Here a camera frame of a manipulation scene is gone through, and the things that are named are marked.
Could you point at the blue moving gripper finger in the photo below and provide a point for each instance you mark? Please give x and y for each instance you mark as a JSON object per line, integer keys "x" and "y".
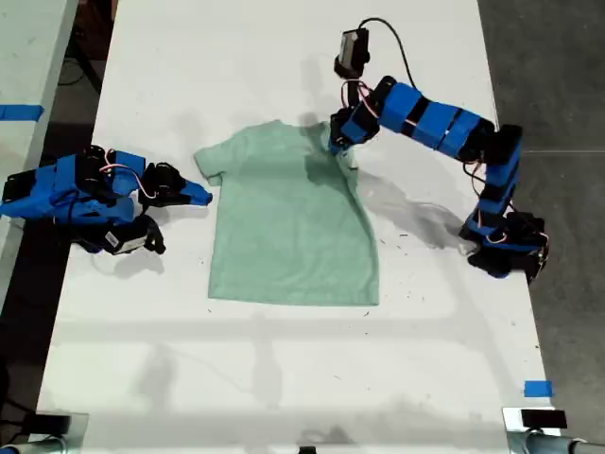
{"x": 196, "y": 200}
{"x": 350, "y": 152}

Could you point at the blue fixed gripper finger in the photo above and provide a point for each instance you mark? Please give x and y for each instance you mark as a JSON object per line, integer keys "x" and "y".
{"x": 336, "y": 146}
{"x": 196, "y": 188}

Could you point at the pale green T-shirt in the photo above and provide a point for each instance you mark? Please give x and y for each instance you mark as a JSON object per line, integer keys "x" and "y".
{"x": 293, "y": 222}

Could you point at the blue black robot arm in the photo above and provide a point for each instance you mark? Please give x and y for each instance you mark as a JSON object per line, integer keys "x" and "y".
{"x": 61, "y": 189}
{"x": 444, "y": 123}

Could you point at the white side table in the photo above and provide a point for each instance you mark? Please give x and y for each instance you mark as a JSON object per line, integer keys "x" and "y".
{"x": 28, "y": 118}

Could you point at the long blue tape strip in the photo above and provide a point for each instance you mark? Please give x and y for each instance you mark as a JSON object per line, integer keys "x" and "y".
{"x": 21, "y": 112}

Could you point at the small black box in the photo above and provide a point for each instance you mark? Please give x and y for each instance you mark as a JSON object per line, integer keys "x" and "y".
{"x": 53, "y": 422}
{"x": 543, "y": 419}

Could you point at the short blue tape strip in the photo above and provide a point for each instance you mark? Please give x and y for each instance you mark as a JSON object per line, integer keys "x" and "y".
{"x": 538, "y": 389}

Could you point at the grey clamp tube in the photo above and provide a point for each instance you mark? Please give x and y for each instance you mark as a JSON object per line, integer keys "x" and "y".
{"x": 562, "y": 444}

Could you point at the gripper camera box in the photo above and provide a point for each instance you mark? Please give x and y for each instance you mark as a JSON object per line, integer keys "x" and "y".
{"x": 352, "y": 49}
{"x": 125, "y": 239}

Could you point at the metal table bracket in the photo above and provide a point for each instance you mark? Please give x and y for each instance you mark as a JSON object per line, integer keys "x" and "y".
{"x": 511, "y": 425}

